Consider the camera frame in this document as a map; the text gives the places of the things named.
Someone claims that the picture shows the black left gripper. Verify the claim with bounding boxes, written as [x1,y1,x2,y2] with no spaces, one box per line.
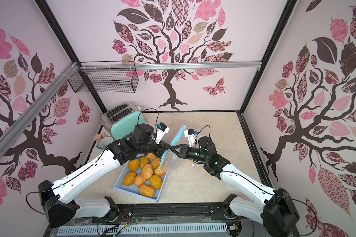
[137,137,171,158]

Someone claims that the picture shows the clear blue zipper bag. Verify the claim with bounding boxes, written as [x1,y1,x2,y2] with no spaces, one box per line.
[159,123,197,172]

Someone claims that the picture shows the wrinkled orange potato top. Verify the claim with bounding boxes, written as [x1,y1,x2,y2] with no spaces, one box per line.
[146,154,157,160]

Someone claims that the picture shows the orange potato tall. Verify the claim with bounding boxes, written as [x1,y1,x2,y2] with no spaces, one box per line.
[142,164,154,179]

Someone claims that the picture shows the light blue perforated plastic basket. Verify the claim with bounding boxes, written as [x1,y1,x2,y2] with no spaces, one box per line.
[114,162,168,202]

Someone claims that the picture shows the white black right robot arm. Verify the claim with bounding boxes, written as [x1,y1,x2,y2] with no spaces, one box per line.
[170,136,300,237]

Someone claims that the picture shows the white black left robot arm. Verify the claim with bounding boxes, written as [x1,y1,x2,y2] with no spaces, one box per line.
[37,123,171,228]

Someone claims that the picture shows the orange potato centre right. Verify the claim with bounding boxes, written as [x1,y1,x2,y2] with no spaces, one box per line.
[150,158,161,169]

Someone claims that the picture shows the orange potato centre small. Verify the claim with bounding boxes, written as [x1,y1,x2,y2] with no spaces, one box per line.
[139,157,150,169]

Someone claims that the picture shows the reddish orange potato right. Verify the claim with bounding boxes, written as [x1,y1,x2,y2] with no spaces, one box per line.
[154,167,166,177]

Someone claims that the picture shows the orange potato lower right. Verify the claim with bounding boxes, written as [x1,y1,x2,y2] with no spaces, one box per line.
[149,175,163,190]

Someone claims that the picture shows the orange potato left upper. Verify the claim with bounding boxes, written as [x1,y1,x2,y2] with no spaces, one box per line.
[128,160,140,172]

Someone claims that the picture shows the reddish potato lower centre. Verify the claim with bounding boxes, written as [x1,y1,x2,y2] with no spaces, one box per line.
[133,174,147,187]

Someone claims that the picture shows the orange potato left lower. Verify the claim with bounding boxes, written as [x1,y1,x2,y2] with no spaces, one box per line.
[123,171,137,186]

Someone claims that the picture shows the mint green silver toaster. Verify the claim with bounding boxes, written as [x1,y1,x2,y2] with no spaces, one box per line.
[101,102,146,140]

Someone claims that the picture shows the white blue ceramic mug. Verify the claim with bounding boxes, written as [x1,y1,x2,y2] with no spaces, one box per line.
[96,137,114,150]

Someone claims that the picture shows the small pink cup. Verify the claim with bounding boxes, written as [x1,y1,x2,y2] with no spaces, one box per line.
[94,134,104,144]

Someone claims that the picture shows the white slotted cable duct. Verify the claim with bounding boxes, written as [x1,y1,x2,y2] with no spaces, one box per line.
[50,223,228,237]

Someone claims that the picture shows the aluminium rail back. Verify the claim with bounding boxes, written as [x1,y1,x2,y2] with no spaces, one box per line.
[80,61,262,71]

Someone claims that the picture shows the aluminium rail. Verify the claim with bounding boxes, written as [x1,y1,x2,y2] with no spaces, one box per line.
[0,62,79,159]
[80,61,262,71]

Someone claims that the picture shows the black wire wall basket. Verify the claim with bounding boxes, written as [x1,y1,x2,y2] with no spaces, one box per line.
[68,60,138,93]

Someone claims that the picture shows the black base frame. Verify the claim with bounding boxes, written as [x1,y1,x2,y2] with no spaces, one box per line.
[43,200,300,237]

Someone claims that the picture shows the aluminium rail left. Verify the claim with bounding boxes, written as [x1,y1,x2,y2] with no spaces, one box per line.
[0,62,79,159]

